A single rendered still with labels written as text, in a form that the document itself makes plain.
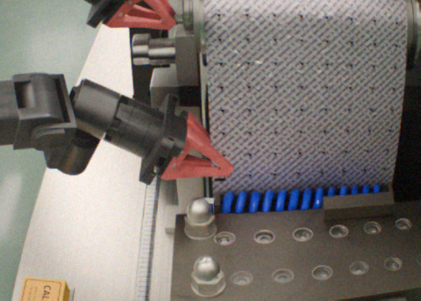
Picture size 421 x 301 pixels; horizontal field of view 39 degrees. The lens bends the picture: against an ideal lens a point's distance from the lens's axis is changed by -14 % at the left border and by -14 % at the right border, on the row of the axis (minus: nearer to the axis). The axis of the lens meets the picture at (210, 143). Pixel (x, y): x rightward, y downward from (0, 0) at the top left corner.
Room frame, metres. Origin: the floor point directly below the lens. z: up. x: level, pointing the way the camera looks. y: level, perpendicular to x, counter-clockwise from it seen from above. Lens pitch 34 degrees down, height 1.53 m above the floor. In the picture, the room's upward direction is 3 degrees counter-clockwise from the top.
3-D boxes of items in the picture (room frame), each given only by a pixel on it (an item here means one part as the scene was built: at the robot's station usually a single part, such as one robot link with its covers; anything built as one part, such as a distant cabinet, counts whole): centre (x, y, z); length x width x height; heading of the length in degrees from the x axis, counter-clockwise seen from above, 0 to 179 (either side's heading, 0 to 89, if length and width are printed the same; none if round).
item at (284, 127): (0.63, -0.12, 1.11); 0.23 x 0.01 x 0.18; 88
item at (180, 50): (0.73, 0.04, 1.05); 0.06 x 0.05 x 0.31; 88
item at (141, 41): (0.73, 0.08, 1.18); 0.04 x 0.02 x 0.04; 178
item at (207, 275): (0.47, 0.01, 1.05); 0.04 x 0.04 x 0.04
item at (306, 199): (0.61, -0.12, 1.03); 0.21 x 0.04 x 0.03; 88
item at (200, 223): (0.56, 0.02, 1.05); 0.04 x 0.04 x 0.04
